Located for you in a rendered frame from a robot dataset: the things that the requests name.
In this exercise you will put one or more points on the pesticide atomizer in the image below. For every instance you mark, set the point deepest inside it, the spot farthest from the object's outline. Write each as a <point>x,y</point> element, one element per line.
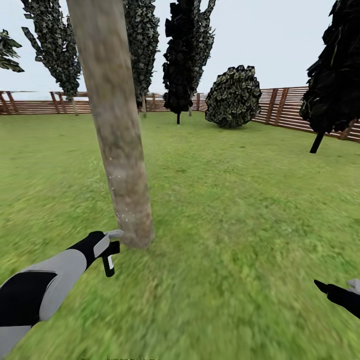
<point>109,266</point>

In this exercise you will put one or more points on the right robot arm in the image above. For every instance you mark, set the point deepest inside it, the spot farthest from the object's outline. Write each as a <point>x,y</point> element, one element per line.
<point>347,298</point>

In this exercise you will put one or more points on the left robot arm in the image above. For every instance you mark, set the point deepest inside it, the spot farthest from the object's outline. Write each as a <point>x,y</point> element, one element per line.
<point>36,293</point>

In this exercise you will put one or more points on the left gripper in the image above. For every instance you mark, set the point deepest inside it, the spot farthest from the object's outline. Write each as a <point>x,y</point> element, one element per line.
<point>114,248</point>

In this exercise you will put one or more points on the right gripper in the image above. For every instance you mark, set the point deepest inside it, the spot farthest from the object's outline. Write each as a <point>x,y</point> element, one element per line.
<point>341,296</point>

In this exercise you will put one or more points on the bush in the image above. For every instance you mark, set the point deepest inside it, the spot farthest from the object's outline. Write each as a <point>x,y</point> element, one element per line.
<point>234,98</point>

